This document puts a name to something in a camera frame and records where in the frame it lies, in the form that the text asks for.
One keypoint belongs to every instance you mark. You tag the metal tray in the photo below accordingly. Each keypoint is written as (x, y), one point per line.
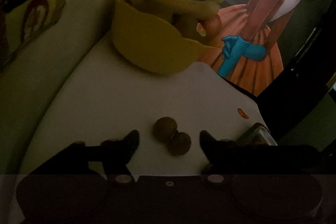
(257, 134)

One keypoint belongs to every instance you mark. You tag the yellow plastic fruit bowl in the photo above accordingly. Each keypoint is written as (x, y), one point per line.
(151, 43)

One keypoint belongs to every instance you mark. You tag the brown kiwi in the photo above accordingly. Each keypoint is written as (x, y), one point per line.
(164, 129)
(179, 144)

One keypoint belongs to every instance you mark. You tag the small orange sticker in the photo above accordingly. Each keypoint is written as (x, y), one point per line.
(242, 114)

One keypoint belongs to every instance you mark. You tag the yellow banana in bowl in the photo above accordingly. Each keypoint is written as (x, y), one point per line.
(165, 9)

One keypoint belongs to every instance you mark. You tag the painting of orange skirt woman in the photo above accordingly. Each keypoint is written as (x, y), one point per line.
(246, 51)

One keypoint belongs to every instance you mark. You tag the orange fruit in bowl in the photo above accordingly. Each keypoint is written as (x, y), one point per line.
(212, 26)

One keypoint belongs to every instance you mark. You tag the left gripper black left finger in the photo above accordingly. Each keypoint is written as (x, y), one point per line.
(121, 150)

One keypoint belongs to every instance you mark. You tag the brown kiwi middle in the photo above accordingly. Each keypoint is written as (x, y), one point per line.
(179, 144)

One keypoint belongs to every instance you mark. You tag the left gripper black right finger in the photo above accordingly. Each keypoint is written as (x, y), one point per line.
(216, 151)

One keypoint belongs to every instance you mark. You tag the brown kiwi far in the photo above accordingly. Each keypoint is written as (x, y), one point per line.
(164, 129)

